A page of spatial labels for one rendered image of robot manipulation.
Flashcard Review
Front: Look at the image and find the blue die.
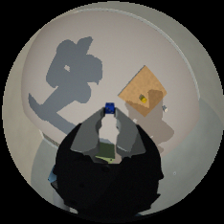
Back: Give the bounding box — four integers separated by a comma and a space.
105, 102, 115, 114

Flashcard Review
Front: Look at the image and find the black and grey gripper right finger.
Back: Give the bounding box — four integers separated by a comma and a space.
114, 107, 164, 180

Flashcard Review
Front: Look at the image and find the yellow die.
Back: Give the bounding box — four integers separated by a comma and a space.
140, 97, 147, 103

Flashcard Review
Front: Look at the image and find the tan square mat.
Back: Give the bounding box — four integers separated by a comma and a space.
118, 66, 167, 117

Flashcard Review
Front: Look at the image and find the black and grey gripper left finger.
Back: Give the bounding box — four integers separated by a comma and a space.
53, 107, 105, 175

